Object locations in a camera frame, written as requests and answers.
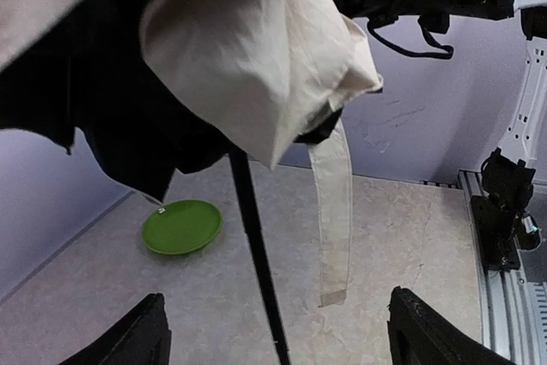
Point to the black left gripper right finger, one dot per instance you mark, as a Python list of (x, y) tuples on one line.
[(418, 334)]

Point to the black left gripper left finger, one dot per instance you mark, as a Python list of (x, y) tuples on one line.
[(141, 336)]

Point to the beige folding umbrella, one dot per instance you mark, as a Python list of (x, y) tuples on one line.
[(159, 86)]

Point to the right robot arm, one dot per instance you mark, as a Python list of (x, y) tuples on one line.
[(500, 212)]

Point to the green flat plate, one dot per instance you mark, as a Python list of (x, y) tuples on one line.
[(182, 227)]

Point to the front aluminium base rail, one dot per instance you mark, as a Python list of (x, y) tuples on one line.
[(512, 307)]

